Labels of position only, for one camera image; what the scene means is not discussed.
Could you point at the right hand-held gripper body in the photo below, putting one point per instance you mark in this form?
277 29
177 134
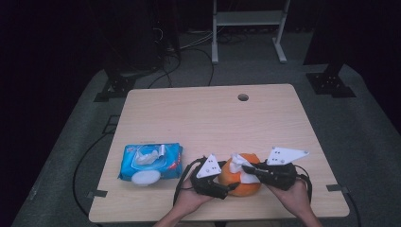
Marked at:
280 176

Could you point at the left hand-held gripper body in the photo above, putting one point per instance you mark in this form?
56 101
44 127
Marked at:
205 186

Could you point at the orange plush toy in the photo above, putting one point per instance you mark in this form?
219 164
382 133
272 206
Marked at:
246 189

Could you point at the white wet wipe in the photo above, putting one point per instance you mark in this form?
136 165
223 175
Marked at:
148 156
236 164

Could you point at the blue wet wipes pack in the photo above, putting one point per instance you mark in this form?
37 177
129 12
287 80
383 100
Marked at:
171 157

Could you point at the person's left hand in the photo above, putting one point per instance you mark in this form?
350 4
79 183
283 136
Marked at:
190 198

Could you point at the person's right hand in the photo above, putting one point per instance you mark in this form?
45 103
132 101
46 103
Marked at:
293 198

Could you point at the black stand base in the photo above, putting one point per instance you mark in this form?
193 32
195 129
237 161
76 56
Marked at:
118 86
331 83

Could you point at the white metal stand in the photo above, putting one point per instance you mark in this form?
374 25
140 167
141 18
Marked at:
249 17

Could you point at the grey metal table bracket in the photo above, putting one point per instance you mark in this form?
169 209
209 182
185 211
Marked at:
336 188
97 194

